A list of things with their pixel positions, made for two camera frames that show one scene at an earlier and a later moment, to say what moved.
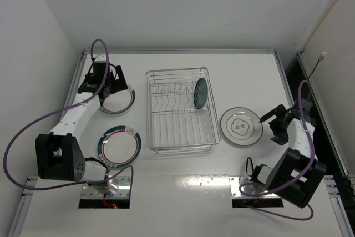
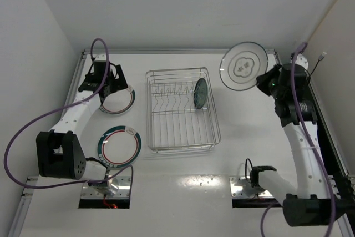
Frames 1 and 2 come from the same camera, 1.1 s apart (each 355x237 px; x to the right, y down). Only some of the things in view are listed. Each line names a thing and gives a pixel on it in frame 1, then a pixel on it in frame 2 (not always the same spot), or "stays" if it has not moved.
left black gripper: x=111 y=82 stays
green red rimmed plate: x=118 y=102 stays
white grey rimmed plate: x=241 y=126 -> x=241 y=64
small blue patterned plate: x=200 y=93 stays
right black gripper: x=278 y=124 -> x=267 y=80
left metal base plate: x=121 y=185 stays
